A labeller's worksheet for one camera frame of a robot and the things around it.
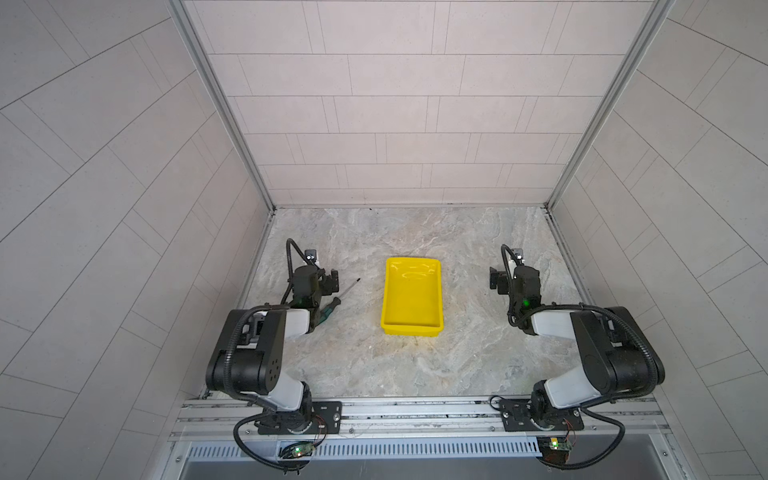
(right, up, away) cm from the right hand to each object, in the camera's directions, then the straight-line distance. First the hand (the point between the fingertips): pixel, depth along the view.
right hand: (508, 265), depth 94 cm
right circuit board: (+1, -39, -26) cm, 47 cm away
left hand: (-59, 0, 0) cm, 59 cm away
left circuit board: (-57, -37, -29) cm, 74 cm away
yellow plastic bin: (-31, -9, -3) cm, 32 cm away
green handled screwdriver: (-56, -12, -8) cm, 57 cm away
